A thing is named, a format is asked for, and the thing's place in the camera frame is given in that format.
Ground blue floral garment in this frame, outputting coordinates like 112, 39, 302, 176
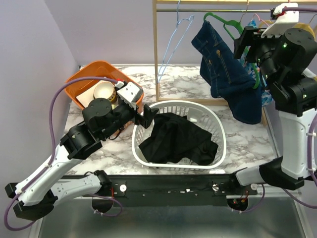
241, 18, 273, 108

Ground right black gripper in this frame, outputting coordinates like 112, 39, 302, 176
232, 25, 287, 86

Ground pink wire hanger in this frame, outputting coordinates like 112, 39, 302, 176
252, 0, 293, 27

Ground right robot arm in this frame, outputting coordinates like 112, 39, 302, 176
228, 26, 317, 194

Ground black mounting base bar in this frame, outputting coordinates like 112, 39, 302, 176
96, 174, 257, 207

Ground light blue wire hanger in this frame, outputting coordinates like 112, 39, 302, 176
157, 0, 195, 84

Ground light grey cloth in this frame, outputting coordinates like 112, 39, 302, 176
302, 68, 317, 81

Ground black skirt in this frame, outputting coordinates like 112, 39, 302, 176
139, 113, 218, 166

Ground orange plastic bin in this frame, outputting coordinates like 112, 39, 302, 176
64, 60, 145, 117

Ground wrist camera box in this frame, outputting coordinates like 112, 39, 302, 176
117, 82, 142, 110
261, 2, 299, 38

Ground patterned ceramic bowl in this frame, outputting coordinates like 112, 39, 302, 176
93, 81, 116, 103

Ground green plastic hanger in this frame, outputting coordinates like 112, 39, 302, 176
203, 12, 260, 89

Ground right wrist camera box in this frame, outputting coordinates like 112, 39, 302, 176
261, 2, 299, 38

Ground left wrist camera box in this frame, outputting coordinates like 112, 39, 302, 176
117, 82, 142, 110

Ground yellow plastic hanger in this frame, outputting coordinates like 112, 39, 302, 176
258, 20, 316, 35

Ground white square plate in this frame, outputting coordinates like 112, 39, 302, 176
75, 80, 108, 108

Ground wooden clothes rack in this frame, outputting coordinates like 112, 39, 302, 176
151, 0, 317, 127

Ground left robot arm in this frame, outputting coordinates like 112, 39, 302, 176
5, 98, 158, 221

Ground blue denim shorts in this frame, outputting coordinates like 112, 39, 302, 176
191, 20, 262, 124

